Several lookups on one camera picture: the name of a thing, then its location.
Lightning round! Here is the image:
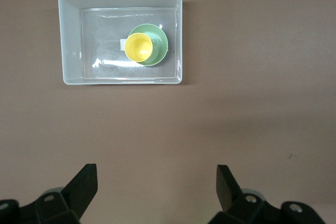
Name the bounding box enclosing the brown table cover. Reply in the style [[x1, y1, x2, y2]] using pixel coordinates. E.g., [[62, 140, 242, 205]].
[[0, 0, 336, 224]]

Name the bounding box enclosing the clear plastic box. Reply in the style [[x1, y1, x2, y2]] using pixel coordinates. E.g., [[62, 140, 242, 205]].
[[57, 0, 183, 86]]

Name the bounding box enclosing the mint green bowl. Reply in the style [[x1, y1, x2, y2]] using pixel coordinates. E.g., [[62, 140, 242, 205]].
[[128, 24, 169, 67]]

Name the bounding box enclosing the yellow plastic cup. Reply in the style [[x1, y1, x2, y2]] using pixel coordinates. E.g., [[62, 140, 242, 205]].
[[124, 33, 154, 63]]

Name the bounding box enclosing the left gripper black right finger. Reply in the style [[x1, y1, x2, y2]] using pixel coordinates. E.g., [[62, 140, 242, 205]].
[[207, 165, 322, 224]]

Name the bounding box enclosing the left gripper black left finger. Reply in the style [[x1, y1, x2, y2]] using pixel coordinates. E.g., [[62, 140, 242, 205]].
[[0, 163, 99, 224]]

